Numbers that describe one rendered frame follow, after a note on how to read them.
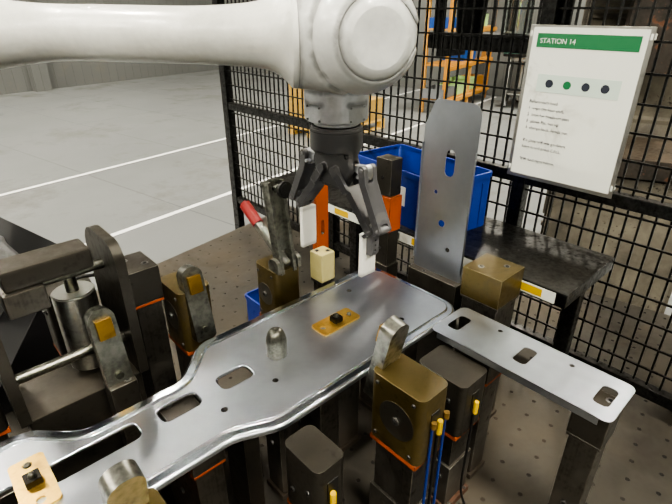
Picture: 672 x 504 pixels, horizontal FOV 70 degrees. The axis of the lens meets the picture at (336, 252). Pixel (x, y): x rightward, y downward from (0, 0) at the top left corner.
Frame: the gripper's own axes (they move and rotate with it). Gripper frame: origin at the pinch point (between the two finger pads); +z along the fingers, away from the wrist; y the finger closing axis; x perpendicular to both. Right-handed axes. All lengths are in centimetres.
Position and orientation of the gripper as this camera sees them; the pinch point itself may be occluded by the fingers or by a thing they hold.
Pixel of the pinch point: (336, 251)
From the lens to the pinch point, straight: 76.6
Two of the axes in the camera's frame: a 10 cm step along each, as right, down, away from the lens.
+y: 6.8, 3.3, -6.6
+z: 0.0, 8.9, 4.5
